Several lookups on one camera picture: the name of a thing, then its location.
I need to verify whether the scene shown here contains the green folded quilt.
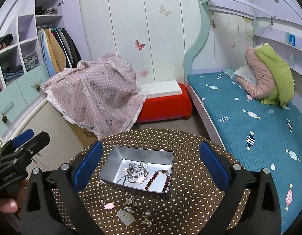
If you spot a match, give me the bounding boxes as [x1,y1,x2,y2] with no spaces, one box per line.
[254,43,295,107]

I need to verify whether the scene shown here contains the pink folded quilt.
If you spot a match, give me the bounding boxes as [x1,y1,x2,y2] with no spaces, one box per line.
[236,47,276,99]

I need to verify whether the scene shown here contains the hanging clothes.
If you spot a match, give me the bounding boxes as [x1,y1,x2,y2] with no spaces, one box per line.
[37,28,81,78]

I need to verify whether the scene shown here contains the grey metal tin box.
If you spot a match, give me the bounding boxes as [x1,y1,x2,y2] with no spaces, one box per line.
[99,146,174,199]

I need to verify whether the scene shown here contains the person's left hand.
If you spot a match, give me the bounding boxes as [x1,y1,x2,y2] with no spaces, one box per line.
[0,179,29,219]

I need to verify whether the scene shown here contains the white pillow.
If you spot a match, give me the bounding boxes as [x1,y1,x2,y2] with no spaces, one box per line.
[234,64,257,86]

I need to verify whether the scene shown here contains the teal drawer cabinet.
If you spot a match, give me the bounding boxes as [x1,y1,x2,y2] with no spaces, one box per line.
[0,64,49,138]

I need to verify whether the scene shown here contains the purple open shelf unit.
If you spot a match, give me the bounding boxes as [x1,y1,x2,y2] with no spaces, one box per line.
[0,0,64,89]

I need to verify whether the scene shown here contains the cardboard box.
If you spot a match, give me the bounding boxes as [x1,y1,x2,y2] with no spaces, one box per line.
[69,124,98,147]

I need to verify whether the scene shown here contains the red storage ottoman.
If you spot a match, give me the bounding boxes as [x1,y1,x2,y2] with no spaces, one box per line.
[136,83,192,123]

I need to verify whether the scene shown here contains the cream low cabinet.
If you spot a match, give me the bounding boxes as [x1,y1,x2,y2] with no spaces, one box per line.
[9,100,86,177]

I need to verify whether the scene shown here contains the pearl earrings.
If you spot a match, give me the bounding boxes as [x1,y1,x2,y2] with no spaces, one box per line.
[141,210,152,227]

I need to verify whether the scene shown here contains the pink butterfly wall sticker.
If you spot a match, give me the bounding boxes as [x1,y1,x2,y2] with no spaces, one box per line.
[134,40,146,51]

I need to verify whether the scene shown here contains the small blue box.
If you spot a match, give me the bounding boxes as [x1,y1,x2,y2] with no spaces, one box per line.
[288,34,295,46]

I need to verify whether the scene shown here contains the white jade pendant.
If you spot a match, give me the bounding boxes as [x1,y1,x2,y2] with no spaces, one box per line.
[117,209,136,226]

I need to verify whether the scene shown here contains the red bead bracelet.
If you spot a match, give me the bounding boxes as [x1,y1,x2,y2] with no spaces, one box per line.
[144,169,171,193]

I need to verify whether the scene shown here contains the teal candy print mattress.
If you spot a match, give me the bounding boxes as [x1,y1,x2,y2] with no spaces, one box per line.
[187,73,302,232]

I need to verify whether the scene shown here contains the white butterfly wall sticker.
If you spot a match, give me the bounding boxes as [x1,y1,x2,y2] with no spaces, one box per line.
[159,4,172,16]

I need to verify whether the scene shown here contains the white wardrobe doors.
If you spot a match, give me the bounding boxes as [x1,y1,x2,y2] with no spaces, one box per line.
[79,0,200,84]

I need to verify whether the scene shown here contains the silver chain necklace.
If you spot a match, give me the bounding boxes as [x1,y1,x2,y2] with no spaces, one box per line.
[115,161,149,185]

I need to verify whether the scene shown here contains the pink checkered cloth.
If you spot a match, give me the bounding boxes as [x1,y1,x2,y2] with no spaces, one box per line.
[42,53,148,139]

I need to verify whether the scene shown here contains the white foam board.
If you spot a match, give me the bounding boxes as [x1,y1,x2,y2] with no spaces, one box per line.
[137,80,182,99]

